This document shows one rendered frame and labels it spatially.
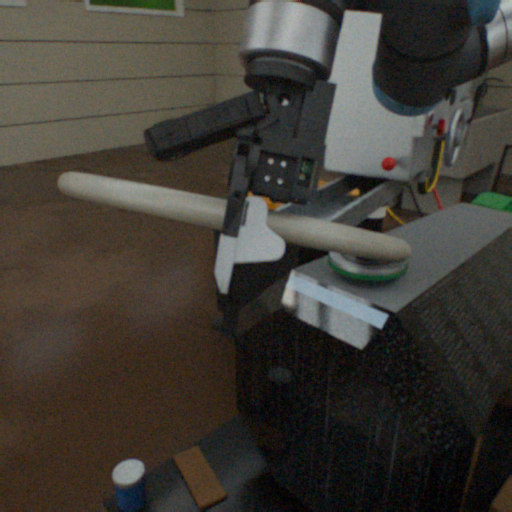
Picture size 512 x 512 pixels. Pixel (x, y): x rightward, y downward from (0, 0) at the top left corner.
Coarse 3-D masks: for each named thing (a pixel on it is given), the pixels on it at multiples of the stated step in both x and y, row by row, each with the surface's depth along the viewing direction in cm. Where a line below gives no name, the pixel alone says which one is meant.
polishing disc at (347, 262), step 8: (336, 256) 132; (344, 256) 132; (352, 256) 131; (336, 264) 129; (344, 264) 127; (352, 264) 127; (360, 264) 127; (368, 264) 127; (376, 264) 127; (384, 264) 127; (392, 264) 127; (400, 264) 127; (360, 272) 124; (368, 272) 123; (376, 272) 123; (384, 272) 123; (392, 272) 124
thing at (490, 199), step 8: (504, 152) 294; (504, 160) 295; (496, 176) 299; (496, 184) 300; (488, 192) 300; (480, 200) 295; (488, 200) 292; (496, 200) 288; (504, 200) 285; (496, 208) 284; (504, 208) 282
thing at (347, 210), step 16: (352, 176) 122; (416, 176) 137; (320, 192) 106; (336, 192) 115; (384, 192) 111; (288, 208) 94; (304, 208) 101; (320, 208) 108; (336, 208) 108; (352, 208) 94; (368, 208) 103; (352, 224) 96
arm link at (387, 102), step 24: (504, 0) 50; (504, 24) 50; (384, 48) 50; (456, 48) 47; (480, 48) 51; (504, 48) 52; (384, 72) 53; (408, 72) 50; (432, 72) 50; (456, 72) 52; (480, 72) 53; (384, 96) 56; (408, 96) 54; (432, 96) 54
